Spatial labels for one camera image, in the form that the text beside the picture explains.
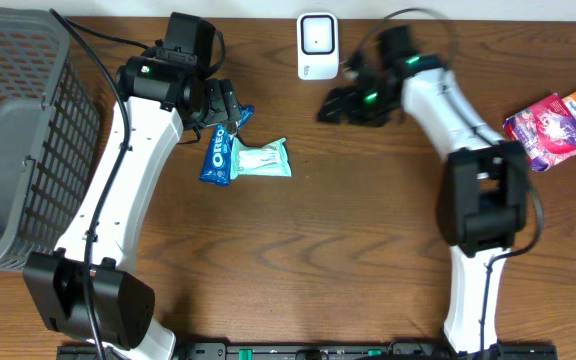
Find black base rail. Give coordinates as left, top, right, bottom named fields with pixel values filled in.
left=56, top=341, right=559, bottom=360

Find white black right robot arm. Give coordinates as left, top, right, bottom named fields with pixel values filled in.
left=317, top=26, right=527, bottom=359

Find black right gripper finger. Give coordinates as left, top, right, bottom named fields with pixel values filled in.
left=317, top=107, right=348, bottom=124
left=323, top=86, right=356, bottom=107

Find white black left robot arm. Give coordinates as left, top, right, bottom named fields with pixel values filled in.
left=23, top=56, right=242, bottom=359

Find blue Oreo cookie pack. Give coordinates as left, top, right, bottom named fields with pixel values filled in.
left=199, top=105, right=255, bottom=186

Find white barcode scanner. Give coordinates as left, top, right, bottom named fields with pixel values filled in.
left=296, top=12, right=340, bottom=81

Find grey plastic mesh basket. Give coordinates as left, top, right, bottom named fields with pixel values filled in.
left=0, top=7, right=101, bottom=272

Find teal wet wipes pack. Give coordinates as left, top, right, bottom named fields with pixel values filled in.
left=230, top=138, right=292, bottom=180

